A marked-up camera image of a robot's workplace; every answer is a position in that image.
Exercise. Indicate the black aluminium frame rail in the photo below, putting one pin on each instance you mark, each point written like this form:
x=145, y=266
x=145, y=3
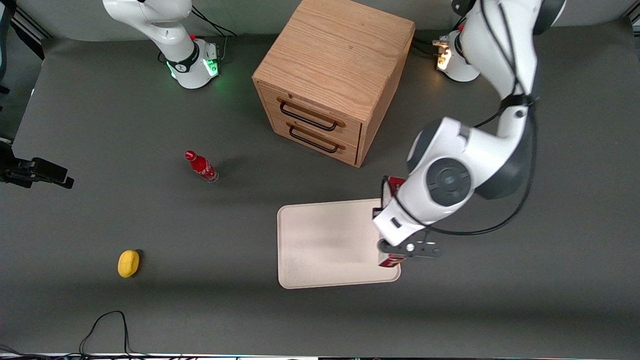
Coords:
x=27, y=32

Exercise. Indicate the wooden two-drawer cabinet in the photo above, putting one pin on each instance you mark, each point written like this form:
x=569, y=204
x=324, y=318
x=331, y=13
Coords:
x=335, y=55

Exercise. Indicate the yellow lemon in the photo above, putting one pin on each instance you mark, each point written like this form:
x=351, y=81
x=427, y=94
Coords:
x=128, y=263

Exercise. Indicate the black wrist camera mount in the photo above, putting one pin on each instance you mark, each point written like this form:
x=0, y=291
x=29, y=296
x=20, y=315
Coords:
x=417, y=248

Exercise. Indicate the red cola bottle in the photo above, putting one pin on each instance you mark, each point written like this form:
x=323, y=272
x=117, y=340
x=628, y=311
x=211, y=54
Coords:
x=201, y=166

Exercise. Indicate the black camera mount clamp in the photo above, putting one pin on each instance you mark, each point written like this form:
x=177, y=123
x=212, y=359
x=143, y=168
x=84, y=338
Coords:
x=45, y=171

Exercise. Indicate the beige plastic tray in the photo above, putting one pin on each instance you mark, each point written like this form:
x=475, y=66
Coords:
x=325, y=245

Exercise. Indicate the red cookie box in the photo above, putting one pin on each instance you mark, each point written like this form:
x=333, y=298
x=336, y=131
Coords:
x=396, y=184

